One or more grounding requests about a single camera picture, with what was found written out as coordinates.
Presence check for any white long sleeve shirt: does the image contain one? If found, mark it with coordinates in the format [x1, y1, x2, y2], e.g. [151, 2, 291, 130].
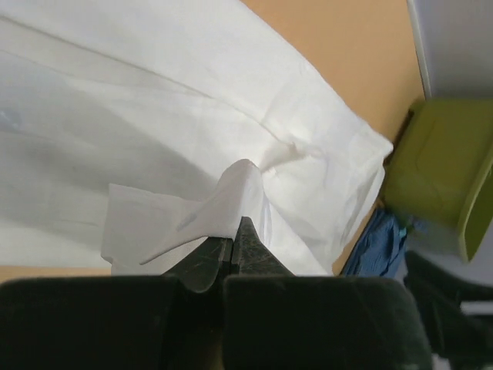
[1, 1, 393, 275]

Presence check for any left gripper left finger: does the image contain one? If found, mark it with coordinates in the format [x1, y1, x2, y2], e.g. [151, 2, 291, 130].
[163, 237, 233, 294]

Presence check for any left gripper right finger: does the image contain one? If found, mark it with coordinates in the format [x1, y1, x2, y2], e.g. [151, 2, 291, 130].
[230, 217, 293, 276]

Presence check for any blue checked folded shirt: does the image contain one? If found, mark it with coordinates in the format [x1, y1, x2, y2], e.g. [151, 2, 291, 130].
[340, 208, 407, 278]

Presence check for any green plastic tub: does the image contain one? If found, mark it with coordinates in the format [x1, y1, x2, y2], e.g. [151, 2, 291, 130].
[382, 98, 492, 262]

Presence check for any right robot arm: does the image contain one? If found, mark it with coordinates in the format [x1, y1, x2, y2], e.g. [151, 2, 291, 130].
[404, 251, 492, 369]

